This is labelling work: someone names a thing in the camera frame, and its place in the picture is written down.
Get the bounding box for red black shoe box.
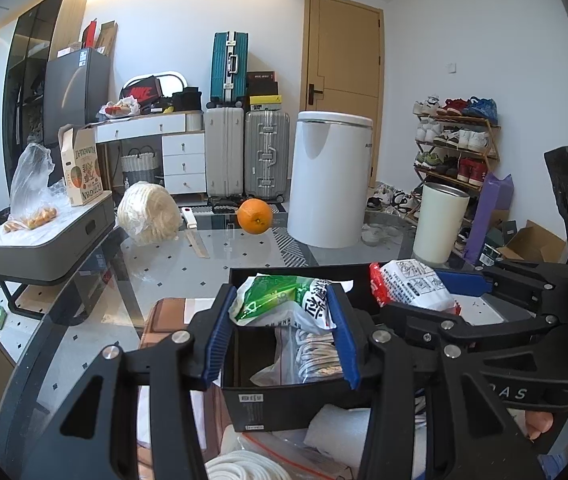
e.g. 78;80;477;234
119;76;162;103

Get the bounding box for clear bag of white cords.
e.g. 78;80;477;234
250;327;347;387

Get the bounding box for white dresser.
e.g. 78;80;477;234
95;110;207;196

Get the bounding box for white foam wrap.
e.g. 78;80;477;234
306;406;372;461

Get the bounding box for flat cardboard piece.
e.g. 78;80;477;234
99;21;119;58

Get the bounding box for cardboard fruit box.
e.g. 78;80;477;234
58;124;105;207

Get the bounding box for wrapped pale cabbage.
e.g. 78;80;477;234
116;181;183;247

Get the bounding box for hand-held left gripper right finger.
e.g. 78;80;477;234
325;284;529;480

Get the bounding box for purple bag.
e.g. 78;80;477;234
464;172;514;263

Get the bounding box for cream suitcase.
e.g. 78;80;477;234
205;107;245;198

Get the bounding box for wooden door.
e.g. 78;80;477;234
305;0;383;188

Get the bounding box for wooden shoe rack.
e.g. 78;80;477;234
414;112;502;196

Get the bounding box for orange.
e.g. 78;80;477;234
236;199;273;235

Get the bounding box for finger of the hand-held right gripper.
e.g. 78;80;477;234
379;301;568;358
434;260;568;312

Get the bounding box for white handled knife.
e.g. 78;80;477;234
180;206;211;259

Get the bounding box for black box stack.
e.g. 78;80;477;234
246;71;281;97

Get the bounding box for teal suitcase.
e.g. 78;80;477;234
210;31;251;107

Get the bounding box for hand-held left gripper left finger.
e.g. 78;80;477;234
21;284;238;480

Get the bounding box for white cable bundle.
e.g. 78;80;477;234
414;392;437;433

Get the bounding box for white oval mirror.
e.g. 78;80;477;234
123;71;187;98

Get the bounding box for food bag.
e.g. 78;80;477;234
99;100;141;120

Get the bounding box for silver suitcase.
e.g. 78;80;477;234
244;110;291;201

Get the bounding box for yellow black shoe box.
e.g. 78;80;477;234
249;95;283;112

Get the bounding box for black bag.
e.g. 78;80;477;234
171;87;205;111

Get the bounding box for pile of white shoes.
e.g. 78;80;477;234
366;182;422;218

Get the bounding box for small cream cylindrical bin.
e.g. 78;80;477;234
412;182;470;266

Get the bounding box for shoe rack with shoes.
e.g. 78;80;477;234
411;95;499;186

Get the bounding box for grey side table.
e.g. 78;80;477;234
0;190;117;316

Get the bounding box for person's right hand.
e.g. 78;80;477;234
514;389;568;441

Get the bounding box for large white cylindrical bin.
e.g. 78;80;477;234
288;110;375;249

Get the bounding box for grey fridge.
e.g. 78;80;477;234
44;49;112;146

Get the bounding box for woven basket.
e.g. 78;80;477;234
120;146;159;186

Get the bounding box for plastic bag of small oranges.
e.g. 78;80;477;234
3;142;65;233

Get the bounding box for bagged white shoelaces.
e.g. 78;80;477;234
204;430;365;480

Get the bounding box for red white packet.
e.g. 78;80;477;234
369;258;462;317

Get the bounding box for green white snack packet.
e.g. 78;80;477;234
228;274;355;333

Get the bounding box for black cardboard box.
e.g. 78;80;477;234
220;264;389;433

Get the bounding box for black glass cabinet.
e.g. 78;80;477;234
3;0;87;161

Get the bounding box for open cardboard box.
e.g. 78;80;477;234
504;220;567;266

